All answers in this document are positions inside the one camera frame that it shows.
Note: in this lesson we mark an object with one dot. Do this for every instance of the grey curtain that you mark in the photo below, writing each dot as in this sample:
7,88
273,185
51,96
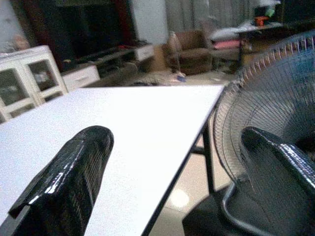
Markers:
192,14

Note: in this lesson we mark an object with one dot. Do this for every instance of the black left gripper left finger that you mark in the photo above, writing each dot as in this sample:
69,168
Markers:
66,186

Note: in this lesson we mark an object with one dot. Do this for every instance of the white low drawer cabinet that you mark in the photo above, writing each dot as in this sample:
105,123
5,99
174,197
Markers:
81,77

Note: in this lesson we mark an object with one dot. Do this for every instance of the dark wooden desk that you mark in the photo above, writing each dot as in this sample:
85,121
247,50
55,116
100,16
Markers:
261,37

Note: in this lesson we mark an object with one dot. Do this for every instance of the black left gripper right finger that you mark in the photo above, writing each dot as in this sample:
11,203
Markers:
278,177

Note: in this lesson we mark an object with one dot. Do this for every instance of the low dark TV console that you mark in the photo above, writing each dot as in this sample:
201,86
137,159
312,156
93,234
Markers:
118,55

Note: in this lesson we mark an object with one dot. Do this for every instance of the white pink bedding stack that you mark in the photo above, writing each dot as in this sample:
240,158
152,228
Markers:
226,37

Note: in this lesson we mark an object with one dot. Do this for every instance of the dark wooden wall unit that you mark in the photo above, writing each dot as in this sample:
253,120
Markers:
98,24

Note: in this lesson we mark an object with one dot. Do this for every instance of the brown armchair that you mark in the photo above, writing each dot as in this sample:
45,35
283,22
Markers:
194,54

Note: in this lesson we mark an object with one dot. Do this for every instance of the white glass door cabinet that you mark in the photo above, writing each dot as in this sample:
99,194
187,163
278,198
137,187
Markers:
22,66

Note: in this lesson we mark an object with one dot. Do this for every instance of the orange object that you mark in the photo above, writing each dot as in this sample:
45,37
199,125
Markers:
261,20

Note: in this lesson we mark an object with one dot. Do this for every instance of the black floor fan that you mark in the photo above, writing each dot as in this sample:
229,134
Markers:
270,98

